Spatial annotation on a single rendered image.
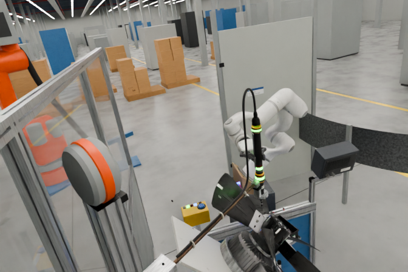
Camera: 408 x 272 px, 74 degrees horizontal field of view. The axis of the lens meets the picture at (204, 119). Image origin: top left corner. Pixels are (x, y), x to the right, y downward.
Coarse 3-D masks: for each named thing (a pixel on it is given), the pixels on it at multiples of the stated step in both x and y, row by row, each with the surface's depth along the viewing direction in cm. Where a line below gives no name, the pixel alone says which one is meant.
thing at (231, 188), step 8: (224, 176) 132; (224, 184) 128; (232, 184) 131; (216, 192) 122; (224, 192) 125; (232, 192) 127; (216, 200) 120; (224, 200) 123; (232, 200) 125; (240, 200) 127; (248, 200) 130; (216, 208) 118; (224, 208) 121; (240, 208) 125; (248, 208) 127; (232, 216) 121; (240, 216) 124; (248, 216) 126; (248, 224) 124
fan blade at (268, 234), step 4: (264, 228) 101; (264, 232) 99; (268, 232) 104; (272, 232) 112; (264, 236) 97; (268, 236) 101; (272, 236) 109; (268, 240) 99; (272, 240) 105; (268, 244) 97; (272, 244) 101; (268, 248) 95; (272, 248) 99; (272, 252) 97; (272, 256) 95; (276, 264) 98; (276, 268) 95
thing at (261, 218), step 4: (256, 212) 129; (256, 216) 128; (260, 216) 129; (252, 220) 126; (260, 220) 128; (252, 224) 126; (256, 224) 127; (260, 224) 128; (252, 228) 125; (256, 228) 126; (256, 232) 125
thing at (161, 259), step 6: (162, 258) 89; (156, 264) 87; (162, 264) 86; (168, 264) 86; (174, 264) 86; (144, 270) 85; (150, 270) 85; (156, 270) 85; (162, 270) 84; (168, 270) 84; (174, 270) 86
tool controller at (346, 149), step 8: (336, 144) 182; (344, 144) 182; (352, 144) 181; (320, 152) 177; (328, 152) 177; (336, 152) 176; (344, 152) 176; (352, 152) 176; (320, 160) 177; (328, 160) 173; (336, 160) 175; (344, 160) 177; (352, 160) 180; (312, 168) 189; (320, 168) 179; (328, 168) 178; (336, 168) 180; (344, 168) 183; (352, 168) 186; (320, 176) 181; (328, 176) 180
